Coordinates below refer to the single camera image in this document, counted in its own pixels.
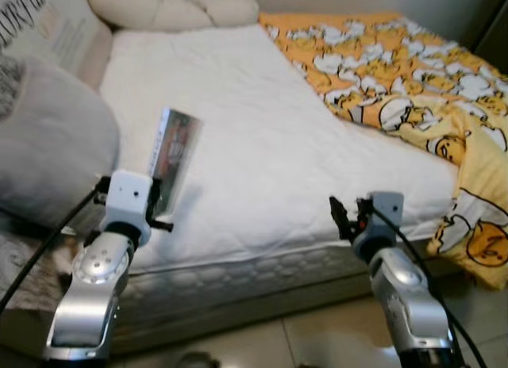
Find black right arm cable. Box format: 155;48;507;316
371;205;489;368

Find dark cover book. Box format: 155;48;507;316
149;107;204;219

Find dark robot foot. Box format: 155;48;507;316
175;351;221;368

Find plain grey pillow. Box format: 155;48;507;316
0;54;121;231

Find beige braided bolster cushion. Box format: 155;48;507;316
86;0;262;33

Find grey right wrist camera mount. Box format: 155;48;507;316
357;191;405;259

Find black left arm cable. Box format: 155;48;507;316
0;176;110;313

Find white quilted mattress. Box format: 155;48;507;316
97;22;463;275

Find grey bed base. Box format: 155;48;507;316
107;240;449;355

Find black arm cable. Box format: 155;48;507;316
371;205;489;368
0;176;110;313

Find dark cabinet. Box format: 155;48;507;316
471;0;508;77

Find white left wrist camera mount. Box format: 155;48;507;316
103;171;154;247

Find orange cartoon print blanket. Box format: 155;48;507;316
258;10;508;291

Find beige text print pillow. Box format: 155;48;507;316
0;0;114;91

